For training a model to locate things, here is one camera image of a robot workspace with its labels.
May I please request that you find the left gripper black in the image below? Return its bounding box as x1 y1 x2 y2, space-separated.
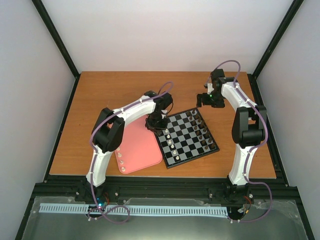
145 112 169 136

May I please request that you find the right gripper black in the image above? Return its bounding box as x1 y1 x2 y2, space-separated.
196 91 225 109

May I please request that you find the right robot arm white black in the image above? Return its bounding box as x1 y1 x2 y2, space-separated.
196 68 268 187

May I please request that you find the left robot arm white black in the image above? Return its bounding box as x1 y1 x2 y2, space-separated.
86 90 173 202

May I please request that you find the pink plastic tray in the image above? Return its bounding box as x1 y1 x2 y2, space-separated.
114 115 163 175

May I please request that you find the black white chessboard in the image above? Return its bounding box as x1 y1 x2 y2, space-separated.
155 107 220 169

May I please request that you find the dark rook near corner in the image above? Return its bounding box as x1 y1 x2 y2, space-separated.
209 143 216 149

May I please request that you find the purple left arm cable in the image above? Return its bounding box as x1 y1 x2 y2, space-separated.
89 81 174 224

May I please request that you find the light blue slotted cable duct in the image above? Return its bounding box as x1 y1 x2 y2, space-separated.
38 203 228 218

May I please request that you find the black aluminium base frame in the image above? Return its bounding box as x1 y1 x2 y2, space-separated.
15 175 315 240

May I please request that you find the right black frame post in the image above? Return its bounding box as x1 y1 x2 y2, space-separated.
252 0 304 80

